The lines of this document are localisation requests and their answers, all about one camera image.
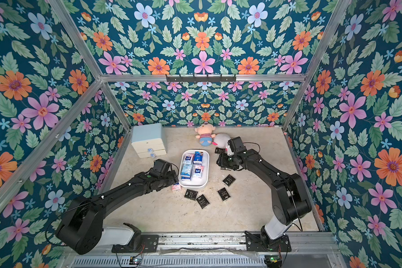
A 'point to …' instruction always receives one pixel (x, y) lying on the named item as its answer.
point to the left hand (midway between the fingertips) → (175, 178)
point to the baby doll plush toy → (205, 135)
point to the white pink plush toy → (221, 140)
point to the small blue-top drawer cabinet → (149, 140)
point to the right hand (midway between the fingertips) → (221, 161)
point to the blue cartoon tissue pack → (197, 158)
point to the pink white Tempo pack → (176, 187)
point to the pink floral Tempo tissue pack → (188, 158)
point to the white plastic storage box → (202, 182)
